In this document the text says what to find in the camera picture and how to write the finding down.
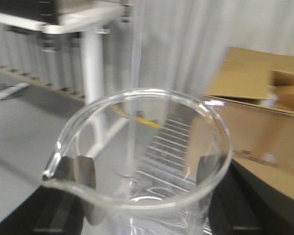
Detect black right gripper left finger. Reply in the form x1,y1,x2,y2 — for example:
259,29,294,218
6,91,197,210
0,156,96,235

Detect clear glass beaker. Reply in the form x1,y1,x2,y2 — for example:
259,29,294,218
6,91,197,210
42,88,232,235

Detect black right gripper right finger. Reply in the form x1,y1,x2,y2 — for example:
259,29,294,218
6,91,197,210
208,161,294,235

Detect cardboard box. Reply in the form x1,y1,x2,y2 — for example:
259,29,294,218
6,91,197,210
188,47,294,201

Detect metal grate steps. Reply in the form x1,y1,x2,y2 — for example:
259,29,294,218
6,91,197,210
122,117,211,235

